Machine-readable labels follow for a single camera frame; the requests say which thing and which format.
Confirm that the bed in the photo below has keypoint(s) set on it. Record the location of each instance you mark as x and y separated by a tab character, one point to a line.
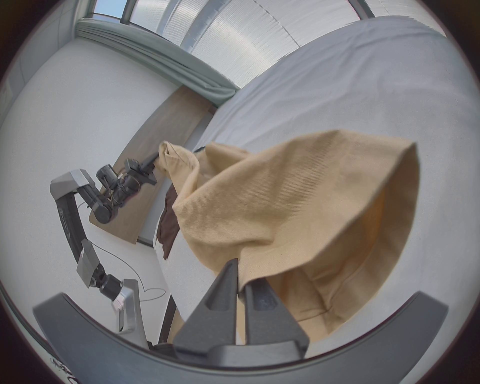
337	75

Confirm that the tan shorts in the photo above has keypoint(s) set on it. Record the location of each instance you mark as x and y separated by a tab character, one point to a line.
281	195

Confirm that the window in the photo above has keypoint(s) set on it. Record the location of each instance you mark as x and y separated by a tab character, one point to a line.
243	37

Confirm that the grey-green curtain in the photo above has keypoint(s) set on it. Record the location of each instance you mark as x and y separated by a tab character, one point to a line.
168	60

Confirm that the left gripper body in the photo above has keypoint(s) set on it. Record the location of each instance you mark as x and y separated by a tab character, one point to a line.
137	183

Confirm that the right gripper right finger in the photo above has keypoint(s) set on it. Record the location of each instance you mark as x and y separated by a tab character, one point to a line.
270	322

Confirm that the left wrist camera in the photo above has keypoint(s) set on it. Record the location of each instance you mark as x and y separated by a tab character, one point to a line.
133	165

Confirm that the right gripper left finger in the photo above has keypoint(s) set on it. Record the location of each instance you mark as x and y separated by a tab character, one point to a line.
213	318

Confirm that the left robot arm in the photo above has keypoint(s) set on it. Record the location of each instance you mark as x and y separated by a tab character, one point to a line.
69	217

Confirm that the brown garment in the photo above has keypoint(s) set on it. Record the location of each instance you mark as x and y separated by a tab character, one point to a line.
168	225

